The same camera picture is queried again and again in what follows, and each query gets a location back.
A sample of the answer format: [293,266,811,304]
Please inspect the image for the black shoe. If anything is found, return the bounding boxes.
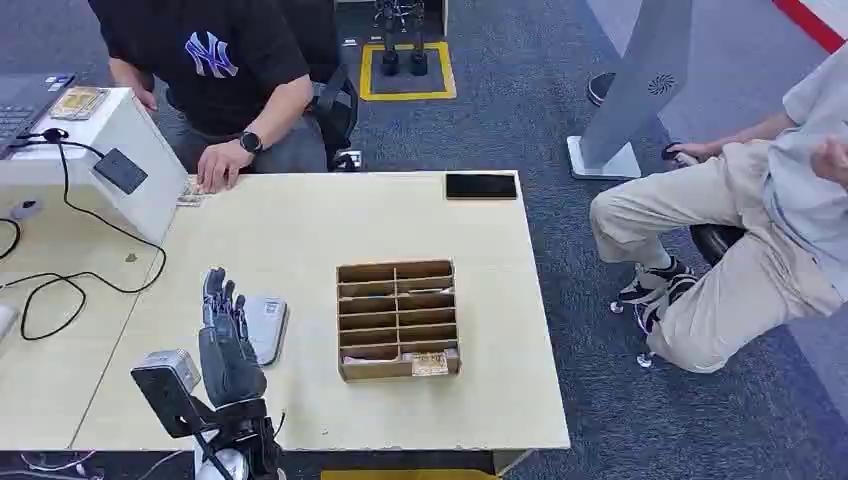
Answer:
[585,72,618,108]

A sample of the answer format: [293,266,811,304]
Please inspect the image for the black swivel chair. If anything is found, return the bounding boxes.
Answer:
[609,223,749,370]

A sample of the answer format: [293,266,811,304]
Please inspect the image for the white angled stand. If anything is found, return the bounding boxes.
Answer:
[0,86,191,245]

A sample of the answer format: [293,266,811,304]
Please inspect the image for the grey floor pillar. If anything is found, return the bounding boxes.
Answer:
[566,0,695,182]

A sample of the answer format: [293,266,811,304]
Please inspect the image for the small grey desk object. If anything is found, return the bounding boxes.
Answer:
[8,197,45,224]

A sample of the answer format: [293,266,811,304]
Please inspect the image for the wooden card box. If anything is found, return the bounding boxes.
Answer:
[335,258,463,384]

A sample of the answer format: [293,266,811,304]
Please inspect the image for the black cable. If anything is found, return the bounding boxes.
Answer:
[0,127,168,342]

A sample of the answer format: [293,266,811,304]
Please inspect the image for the person's hand with watch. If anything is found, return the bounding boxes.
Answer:
[196,137,257,195]

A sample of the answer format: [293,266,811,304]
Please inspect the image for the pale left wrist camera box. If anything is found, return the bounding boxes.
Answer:
[130,349,203,439]

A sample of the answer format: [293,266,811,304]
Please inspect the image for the red floor tape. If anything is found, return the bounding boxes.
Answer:
[771,0,847,55]

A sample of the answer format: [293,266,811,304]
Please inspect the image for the printed card in box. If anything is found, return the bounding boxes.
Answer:
[410,352,451,378]

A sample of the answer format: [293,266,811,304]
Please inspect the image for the black robot legs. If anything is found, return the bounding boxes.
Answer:
[372,0,430,78]

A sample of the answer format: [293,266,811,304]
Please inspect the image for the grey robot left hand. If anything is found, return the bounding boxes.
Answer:
[198,266,268,409]

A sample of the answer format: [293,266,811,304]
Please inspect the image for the black office chair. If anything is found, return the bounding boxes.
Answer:
[309,62,363,174]

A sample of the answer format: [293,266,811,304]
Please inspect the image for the yellow printed card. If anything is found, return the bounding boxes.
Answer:
[48,86,110,123]

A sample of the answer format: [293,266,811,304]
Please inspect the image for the person in black shirt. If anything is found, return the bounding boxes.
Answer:
[87,0,343,195]

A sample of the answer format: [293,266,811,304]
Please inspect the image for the person in pale clothes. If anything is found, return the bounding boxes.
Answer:
[588,42,848,376]

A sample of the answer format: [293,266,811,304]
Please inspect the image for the dark laptop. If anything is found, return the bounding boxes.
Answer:
[0,72,77,160]

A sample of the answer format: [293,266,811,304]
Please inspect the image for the cards under person's hand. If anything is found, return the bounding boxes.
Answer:
[174,174,208,209]

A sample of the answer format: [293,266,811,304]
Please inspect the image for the black card reader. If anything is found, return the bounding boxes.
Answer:
[92,148,150,197]

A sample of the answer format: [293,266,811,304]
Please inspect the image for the black phone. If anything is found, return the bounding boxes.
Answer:
[445,172,519,201]

